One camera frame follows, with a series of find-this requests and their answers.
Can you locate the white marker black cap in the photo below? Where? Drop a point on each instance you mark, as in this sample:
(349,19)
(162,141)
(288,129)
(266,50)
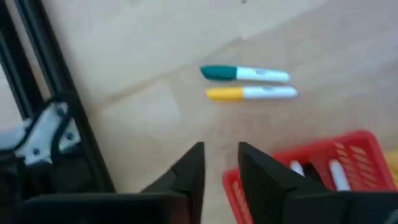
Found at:
(297,168)

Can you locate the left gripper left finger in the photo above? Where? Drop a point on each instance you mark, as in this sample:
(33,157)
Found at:
(174,202)

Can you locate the white marker pink cap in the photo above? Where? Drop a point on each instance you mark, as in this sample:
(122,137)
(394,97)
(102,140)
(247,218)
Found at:
(339,177)

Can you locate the red plastic basket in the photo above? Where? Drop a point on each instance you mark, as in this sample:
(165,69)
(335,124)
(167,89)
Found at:
(360,146)

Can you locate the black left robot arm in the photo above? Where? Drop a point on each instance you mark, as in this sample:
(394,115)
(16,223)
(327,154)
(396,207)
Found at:
(46,177)

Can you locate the black aluminium table frame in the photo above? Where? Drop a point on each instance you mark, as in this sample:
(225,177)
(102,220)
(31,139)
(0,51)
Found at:
(56,77)

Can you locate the white marker teal cap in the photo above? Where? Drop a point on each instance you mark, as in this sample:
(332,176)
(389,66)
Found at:
(219,72)

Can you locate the white marker yellow cap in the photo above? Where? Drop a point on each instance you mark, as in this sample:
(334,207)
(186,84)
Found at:
(225,94)

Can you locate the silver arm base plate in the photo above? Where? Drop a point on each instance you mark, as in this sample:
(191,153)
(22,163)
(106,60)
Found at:
(43,137)

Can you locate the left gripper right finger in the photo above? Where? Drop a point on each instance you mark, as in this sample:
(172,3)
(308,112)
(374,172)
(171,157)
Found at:
(280,199)

